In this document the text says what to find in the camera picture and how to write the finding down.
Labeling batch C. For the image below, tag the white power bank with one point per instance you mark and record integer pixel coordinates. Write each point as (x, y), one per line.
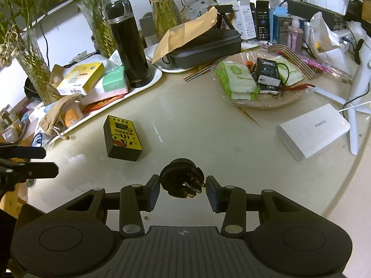
(313, 130)

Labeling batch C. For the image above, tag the thin wooden stick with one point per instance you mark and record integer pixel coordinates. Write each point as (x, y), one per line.
(248, 116)

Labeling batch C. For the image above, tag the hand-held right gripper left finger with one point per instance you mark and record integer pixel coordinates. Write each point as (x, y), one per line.
(154, 192)

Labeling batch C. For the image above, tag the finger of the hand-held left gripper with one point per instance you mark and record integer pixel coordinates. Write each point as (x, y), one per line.
(23, 153)
(37, 170)

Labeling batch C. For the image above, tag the white product carton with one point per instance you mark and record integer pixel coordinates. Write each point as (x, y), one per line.
(246, 20)

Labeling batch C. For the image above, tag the white plastic bag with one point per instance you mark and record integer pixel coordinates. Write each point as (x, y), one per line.
(321, 34)

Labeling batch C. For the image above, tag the white gimbal tripod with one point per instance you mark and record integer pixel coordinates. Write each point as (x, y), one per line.
(361, 84)

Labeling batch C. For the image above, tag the black zip case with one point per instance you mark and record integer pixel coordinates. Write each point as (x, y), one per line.
(208, 49)

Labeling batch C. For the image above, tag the black round plug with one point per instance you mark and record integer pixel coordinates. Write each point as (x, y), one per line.
(31, 182)

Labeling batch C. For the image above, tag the black round relay socket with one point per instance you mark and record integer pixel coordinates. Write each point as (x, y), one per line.
(176, 176)

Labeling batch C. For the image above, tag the black flat box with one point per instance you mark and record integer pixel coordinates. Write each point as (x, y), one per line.
(301, 8)

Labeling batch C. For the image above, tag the grey box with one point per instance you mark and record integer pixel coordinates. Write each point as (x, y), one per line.
(147, 29)

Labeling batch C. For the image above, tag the orange screwdriver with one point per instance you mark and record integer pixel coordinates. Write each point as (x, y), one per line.
(249, 63)

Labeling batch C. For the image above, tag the pink packaging strip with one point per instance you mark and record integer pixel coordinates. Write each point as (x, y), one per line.
(321, 63)

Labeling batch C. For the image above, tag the small white cup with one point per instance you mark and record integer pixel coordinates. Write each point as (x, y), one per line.
(11, 135)

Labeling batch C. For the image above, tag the red flat packet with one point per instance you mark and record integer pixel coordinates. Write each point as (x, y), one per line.
(100, 104)

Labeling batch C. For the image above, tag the wide glass vase with bamboo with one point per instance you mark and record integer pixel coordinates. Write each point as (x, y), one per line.
(100, 31)

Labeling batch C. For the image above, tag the white jar with orange label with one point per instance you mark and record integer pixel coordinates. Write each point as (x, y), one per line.
(71, 117)

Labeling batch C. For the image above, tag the black product carton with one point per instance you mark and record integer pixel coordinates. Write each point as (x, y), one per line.
(262, 23)

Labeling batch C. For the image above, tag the green white sachet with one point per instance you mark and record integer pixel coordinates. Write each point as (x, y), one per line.
(116, 58)

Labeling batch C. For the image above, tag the yellow white carton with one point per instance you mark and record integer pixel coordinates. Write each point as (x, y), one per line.
(81, 76)

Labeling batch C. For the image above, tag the black thermos bottle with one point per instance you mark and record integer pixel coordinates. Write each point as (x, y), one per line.
(127, 46)

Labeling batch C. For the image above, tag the black printed small box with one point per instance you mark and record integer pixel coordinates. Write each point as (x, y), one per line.
(268, 69)

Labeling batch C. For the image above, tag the small black tripod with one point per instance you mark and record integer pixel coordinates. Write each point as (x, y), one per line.
(224, 10)

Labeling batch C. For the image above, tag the yellow black timer relay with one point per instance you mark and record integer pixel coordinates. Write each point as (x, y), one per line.
(123, 136)

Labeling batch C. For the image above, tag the red clip leads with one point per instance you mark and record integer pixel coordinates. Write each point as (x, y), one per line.
(301, 87)

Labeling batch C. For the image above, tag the clear plastic bag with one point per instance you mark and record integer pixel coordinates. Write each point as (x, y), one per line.
(200, 5)

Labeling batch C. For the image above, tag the green tissue pack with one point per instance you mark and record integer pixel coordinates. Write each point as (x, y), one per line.
(114, 81)

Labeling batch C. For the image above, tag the brown paper envelope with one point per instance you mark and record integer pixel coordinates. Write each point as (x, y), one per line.
(179, 37)

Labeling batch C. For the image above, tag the white flat box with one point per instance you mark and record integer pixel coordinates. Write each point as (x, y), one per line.
(89, 97)

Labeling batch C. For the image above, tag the blue product carton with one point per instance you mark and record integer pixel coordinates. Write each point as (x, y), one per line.
(281, 26)

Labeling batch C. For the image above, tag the black white small box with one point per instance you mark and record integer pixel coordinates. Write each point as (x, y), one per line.
(269, 89)

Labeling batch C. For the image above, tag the round woven plate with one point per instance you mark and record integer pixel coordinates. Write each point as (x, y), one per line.
(275, 100)

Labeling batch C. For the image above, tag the tall glass vase with bamboo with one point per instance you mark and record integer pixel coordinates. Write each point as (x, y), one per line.
(36, 69)

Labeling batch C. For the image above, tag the green wet wipe pack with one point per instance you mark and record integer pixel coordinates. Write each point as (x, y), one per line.
(245, 95)
(236, 76)
(294, 73)

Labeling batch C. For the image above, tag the pink soap pump bottle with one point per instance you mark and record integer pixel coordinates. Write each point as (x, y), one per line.
(295, 37)

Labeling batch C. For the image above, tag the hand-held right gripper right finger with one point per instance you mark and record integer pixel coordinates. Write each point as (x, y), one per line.
(214, 195)

